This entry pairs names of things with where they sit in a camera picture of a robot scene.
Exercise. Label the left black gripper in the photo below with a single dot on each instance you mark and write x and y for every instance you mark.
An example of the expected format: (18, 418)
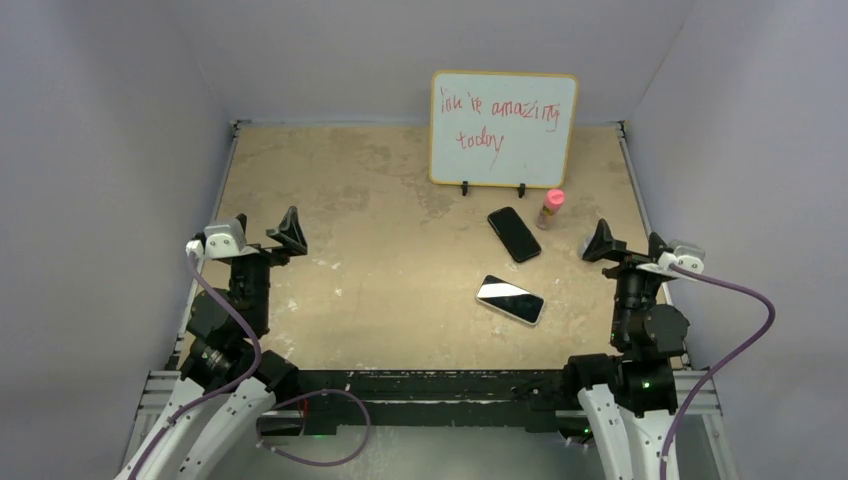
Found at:
(289, 233)

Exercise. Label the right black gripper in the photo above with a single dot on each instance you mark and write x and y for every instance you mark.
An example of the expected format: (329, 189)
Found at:
(630, 262)

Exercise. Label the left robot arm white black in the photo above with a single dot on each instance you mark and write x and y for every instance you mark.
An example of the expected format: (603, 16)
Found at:
(227, 380)

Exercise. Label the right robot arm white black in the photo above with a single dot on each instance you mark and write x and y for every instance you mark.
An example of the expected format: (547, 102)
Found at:
(630, 397)

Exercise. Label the black phone without case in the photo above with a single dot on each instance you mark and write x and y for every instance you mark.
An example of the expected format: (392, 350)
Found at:
(514, 234)

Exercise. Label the pink capped small bottle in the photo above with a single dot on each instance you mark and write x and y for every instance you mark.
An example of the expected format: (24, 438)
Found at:
(553, 201)

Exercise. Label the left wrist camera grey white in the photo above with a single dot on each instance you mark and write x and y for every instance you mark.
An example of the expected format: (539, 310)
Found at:
(218, 241)

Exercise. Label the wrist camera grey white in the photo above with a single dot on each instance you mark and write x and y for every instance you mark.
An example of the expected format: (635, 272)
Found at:
(677, 260)
(218, 241)

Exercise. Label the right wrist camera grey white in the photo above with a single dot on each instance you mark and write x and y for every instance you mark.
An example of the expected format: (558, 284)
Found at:
(677, 260)

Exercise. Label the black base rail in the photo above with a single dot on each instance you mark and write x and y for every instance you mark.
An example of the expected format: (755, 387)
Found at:
(532, 400)

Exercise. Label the white board yellow frame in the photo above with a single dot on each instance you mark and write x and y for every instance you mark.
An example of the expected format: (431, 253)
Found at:
(501, 129)

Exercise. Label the aluminium frame rail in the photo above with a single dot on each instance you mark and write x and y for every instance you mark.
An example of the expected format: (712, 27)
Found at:
(695, 391)

